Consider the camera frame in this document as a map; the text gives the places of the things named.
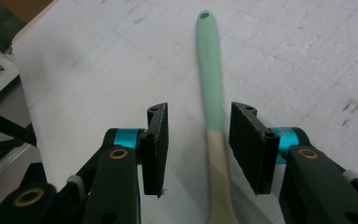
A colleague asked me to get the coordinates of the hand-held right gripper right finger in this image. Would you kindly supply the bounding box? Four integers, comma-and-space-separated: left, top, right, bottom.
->
228, 102, 301, 195

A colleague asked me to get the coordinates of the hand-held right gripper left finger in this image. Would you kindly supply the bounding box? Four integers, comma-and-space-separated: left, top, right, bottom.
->
113, 103, 170, 199

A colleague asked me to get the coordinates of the mint and cream silicone brush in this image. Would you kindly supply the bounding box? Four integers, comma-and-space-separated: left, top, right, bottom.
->
195, 9, 241, 224

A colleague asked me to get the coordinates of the white foam mat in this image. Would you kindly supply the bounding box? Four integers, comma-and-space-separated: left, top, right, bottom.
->
11, 0, 358, 224

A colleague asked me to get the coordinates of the black stand with cables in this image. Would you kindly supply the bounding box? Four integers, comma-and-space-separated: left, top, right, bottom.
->
0, 104, 38, 188

